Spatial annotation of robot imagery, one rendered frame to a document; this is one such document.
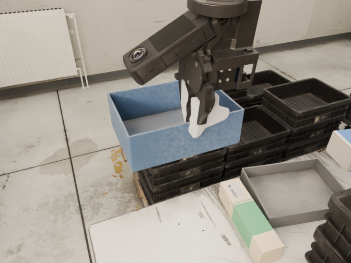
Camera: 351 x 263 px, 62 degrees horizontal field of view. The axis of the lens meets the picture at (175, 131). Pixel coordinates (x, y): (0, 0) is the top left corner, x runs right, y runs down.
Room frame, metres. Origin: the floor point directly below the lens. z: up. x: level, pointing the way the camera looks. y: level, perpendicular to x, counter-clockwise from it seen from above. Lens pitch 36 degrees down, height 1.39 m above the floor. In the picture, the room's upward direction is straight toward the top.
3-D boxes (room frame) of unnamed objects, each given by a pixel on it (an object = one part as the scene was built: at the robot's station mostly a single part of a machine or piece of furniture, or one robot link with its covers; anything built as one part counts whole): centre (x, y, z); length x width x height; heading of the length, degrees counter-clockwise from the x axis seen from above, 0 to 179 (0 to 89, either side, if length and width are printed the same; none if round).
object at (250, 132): (1.32, -0.38, 0.31); 0.40 x 0.30 x 0.34; 113
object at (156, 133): (0.44, 0.01, 1.10); 0.20 x 0.15 x 0.07; 113
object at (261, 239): (0.51, -0.20, 0.73); 0.24 x 0.06 x 0.06; 17
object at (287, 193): (0.61, -0.36, 0.73); 0.27 x 0.20 x 0.05; 101
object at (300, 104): (1.47, -0.75, 0.37); 0.40 x 0.30 x 0.45; 113
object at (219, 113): (0.36, -0.05, 1.16); 0.06 x 0.03 x 0.09; 111
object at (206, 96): (0.35, -0.04, 1.20); 0.05 x 0.02 x 0.09; 21
